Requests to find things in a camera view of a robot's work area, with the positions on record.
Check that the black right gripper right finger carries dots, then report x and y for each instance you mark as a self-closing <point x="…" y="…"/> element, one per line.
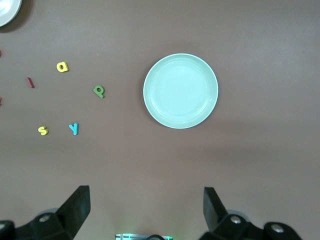
<point x="212" y="210"/>

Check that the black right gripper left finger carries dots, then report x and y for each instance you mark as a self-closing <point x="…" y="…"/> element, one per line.
<point x="75" y="207"/>

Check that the teal letter y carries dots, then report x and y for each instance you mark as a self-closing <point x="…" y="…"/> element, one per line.
<point x="75" y="131"/>

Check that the green letter p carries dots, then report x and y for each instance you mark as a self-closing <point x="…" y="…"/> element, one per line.
<point x="100" y="95"/>

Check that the yellow letter a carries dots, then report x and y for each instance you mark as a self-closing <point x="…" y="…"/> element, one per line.
<point x="66" y="68"/>

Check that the brown table cover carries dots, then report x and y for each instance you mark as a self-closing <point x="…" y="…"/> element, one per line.
<point x="225" y="162"/>

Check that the yellow letter s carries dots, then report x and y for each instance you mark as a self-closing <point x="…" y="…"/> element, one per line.
<point x="42" y="130"/>

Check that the light green plate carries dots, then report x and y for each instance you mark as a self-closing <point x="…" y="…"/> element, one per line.
<point x="180" y="91"/>

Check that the dark red letter i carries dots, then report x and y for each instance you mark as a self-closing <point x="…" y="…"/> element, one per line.
<point x="30" y="82"/>

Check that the cream white plate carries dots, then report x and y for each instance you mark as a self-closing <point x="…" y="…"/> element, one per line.
<point x="7" y="10"/>

